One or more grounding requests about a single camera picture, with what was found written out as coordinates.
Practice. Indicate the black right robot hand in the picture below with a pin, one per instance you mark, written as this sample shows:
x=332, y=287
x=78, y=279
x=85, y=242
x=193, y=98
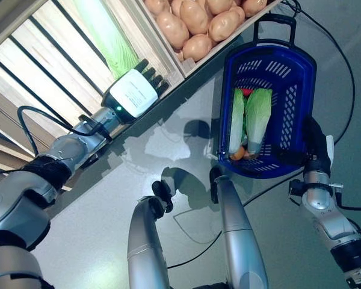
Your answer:
x=316, y=150

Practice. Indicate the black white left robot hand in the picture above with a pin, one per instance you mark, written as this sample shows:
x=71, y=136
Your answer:
x=132, y=93

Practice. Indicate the napa cabbage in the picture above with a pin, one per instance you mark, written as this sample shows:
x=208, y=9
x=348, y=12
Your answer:
x=237, y=120
x=108, y=39
x=258, y=117

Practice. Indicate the blue plastic shopping basket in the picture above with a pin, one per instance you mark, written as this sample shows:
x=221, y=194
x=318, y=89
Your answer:
x=305, y=75

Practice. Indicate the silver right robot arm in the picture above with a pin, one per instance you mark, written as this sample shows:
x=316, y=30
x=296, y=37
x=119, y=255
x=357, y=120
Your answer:
x=319, y=198

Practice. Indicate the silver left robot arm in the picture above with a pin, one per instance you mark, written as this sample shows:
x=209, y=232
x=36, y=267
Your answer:
x=15, y=204

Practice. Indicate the slatted wooden cabbage crate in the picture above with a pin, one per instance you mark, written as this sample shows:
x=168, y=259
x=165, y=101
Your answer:
x=144, y=45

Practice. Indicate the brown onion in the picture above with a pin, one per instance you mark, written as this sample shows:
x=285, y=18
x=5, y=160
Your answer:
x=248, y=153

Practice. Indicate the brown potato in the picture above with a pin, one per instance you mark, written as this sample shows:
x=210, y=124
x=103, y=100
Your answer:
x=156, y=6
x=197, y=48
x=172, y=30
x=224, y=26
x=219, y=6
x=194, y=16

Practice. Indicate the small orange vegetable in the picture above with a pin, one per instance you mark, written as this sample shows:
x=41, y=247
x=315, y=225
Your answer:
x=237, y=154

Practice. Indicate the silver right robot leg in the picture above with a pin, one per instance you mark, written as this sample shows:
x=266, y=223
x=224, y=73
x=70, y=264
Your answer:
x=240, y=228

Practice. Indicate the silver robot leg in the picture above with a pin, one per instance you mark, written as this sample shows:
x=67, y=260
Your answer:
x=240, y=228
x=144, y=247

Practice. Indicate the pile of potatoes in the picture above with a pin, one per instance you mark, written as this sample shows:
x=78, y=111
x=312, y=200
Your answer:
x=243, y=27

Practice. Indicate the wooden onion crate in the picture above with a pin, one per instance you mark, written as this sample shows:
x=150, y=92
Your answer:
x=6, y=141

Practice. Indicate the silver left robot leg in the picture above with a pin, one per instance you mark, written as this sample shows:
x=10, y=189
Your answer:
x=144, y=247

